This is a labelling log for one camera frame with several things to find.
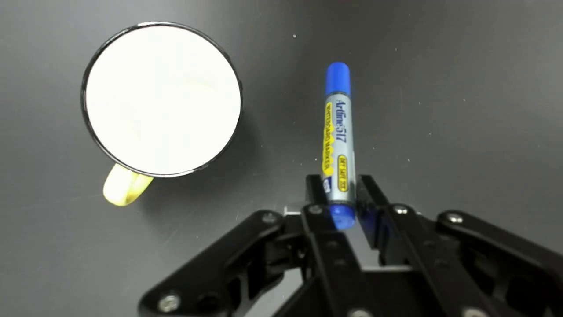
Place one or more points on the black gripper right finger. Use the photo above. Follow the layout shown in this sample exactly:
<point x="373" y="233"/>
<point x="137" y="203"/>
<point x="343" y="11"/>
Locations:
<point x="457" y="264"/>

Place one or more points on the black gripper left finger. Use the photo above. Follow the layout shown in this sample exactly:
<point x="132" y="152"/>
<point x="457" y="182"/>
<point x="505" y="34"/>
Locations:
<point x="246" y="270"/>

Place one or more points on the yellow enamel cup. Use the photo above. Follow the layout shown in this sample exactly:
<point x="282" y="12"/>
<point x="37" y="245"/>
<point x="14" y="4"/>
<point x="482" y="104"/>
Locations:
<point x="160" y="99"/>

